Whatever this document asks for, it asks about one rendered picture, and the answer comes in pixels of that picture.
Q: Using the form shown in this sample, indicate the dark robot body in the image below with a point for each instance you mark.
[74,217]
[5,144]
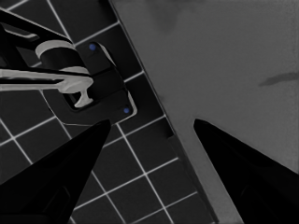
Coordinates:
[106,81]

